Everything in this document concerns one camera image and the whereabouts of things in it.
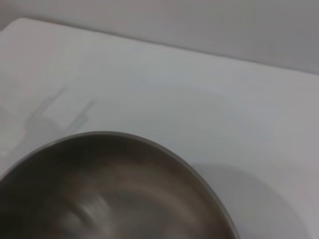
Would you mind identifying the stainless steel mixing bowl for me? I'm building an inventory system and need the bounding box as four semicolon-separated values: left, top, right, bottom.
0;130;240;239

